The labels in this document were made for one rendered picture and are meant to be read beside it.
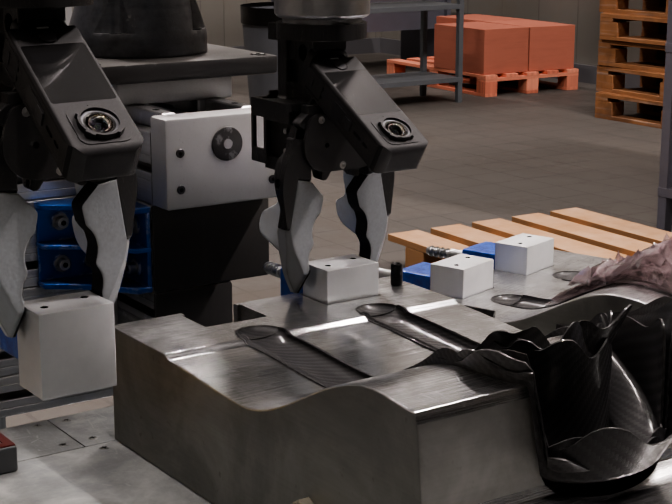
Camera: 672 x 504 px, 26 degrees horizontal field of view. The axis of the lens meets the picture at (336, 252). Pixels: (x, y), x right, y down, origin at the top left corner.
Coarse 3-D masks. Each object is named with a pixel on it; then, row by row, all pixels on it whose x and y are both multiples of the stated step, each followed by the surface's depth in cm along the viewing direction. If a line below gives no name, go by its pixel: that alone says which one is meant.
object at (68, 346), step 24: (48, 312) 87; (72, 312) 88; (96, 312) 89; (0, 336) 93; (24, 336) 89; (48, 336) 87; (72, 336) 88; (96, 336) 89; (24, 360) 89; (48, 360) 88; (72, 360) 88; (96, 360) 89; (24, 384) 90; (48, 384) 88; (72, 384) 89; (96, 384) 90
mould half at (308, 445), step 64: (256, 320) 110; (320, 320) 110; (448, 320) 111; (128, 384) 107; (192, 384) 99; (256, 384) 97; (384, 384) 81; (448, 384) 82; (512, 384) 82; (192, 448) 100; (256, 448) 92; (320, 448) 86; (384, 448) 80; (448, 448) 79; (512, 448) 82
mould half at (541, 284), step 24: (576, 264) 141; (504, 288) 132; (528, 288) 132; (552, 288) 132; (600, 288) 120; (624, 288) 116; (648, 288) 116; (504, 312) 125; (528, 312) 124; (552, 312) 118; (576, 312) 117; (600, 312) 115
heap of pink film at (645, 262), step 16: (640, 256) 119; (656, 256) 116; (592, 272) 121; (608, 272) 119; (624, 272) 118; (640, 272) 117; (656, 272) 117; (576, 288) 123; (592, 288) 121; (656, 288) 116
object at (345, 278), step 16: (352, 256) 118; (272, 272) 124; (320, 272) 114; (336, 272) 114; (352, 272) 115; (368, 272) 116; (288, 288) 119; (304, 288) 117; (320, 288) 115; (336, 288) 114; (352, 288) 115; (368, 288) 116
